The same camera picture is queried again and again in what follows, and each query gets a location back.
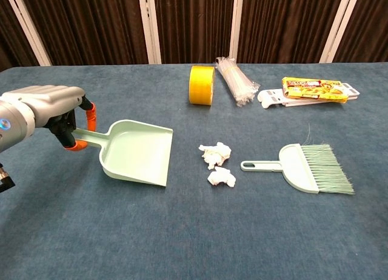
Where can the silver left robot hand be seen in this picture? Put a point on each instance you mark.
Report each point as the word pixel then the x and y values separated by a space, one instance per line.
pixel 51 99

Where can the mint green plastic dustpan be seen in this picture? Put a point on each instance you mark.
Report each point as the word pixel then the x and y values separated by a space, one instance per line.
pixel 142 152

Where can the large white paper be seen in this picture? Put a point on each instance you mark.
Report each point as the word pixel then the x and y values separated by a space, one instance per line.
pixel 215 155

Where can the small white paper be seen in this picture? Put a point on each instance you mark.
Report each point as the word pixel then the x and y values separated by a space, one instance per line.
pixel 221 177

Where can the mint green hand brush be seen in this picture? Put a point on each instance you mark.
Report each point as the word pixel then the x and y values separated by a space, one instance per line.
pixel 297 168

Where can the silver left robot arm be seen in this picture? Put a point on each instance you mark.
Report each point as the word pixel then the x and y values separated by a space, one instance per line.
pixel 15 125

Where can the yellow packing tape roll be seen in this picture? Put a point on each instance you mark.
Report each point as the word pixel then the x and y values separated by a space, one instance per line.
pixel 201 86

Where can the dark brown curtain panel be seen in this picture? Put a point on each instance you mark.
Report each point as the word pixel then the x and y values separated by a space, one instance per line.
pixel 91 25
pixel 369 25
pixel 9 34
pixel 194 25
pixel 285 25

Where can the blue felt table cover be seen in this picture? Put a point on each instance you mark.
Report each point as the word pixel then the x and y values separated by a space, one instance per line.
pixel 91 231

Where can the clear bag of white straws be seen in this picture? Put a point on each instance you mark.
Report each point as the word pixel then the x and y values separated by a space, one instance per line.
pixel 236 83

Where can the yellow snack package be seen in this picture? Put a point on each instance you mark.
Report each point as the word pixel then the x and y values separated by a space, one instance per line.
pixel 269 98

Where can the yellow printed food box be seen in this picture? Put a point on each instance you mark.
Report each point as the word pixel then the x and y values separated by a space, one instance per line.
pixel 315 89

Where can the white partition frame post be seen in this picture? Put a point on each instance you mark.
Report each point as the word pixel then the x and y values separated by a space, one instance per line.
pixel 339 25
pixel 148 25
pixel 236 25
pixel 27 28

